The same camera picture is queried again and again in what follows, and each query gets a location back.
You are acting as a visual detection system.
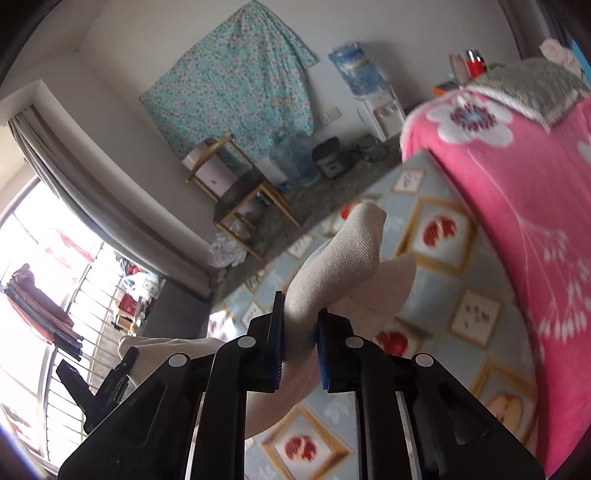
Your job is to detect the beige jacket with black stripes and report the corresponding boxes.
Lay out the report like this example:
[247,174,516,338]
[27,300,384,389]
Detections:
[117,201,418,439]

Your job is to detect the white plastic bag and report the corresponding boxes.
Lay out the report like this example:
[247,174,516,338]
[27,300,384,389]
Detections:
[207,232,247,269]

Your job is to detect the grey curtain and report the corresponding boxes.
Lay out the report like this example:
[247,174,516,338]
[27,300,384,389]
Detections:
[8,107,212,300]

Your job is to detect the fruit pattern bed sheet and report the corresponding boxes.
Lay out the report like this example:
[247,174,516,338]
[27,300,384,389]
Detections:
[204,149,546,480]

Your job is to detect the wooden chair black seat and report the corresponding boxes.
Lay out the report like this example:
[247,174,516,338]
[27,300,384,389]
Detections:
[185,134,301,260]

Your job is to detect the black rice cooker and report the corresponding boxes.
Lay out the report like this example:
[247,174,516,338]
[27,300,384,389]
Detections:
[311,137,352,180]

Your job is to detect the white water dispenser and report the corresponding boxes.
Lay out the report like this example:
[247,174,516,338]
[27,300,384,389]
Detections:
[356,85,406,142]

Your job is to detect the pink floral blanket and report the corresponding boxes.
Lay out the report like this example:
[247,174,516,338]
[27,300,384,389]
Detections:
[401,90,590,474]

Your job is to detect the blue water bottle on dispenser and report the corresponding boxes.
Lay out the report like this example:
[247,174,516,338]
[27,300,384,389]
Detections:
[328,41,385,99]

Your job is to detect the red bottle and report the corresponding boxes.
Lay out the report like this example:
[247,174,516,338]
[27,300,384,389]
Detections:
[466,49,488,79]

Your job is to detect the grey lace-trimmed blanket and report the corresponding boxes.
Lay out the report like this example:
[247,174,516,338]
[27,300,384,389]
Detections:
[466,58,590,132]

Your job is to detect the wall power socket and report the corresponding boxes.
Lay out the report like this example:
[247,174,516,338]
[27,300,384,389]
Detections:
[318,107,342,127]

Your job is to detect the teal floral wall cloth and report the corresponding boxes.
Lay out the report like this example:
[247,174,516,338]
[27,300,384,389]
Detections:
[139,1,318,161]

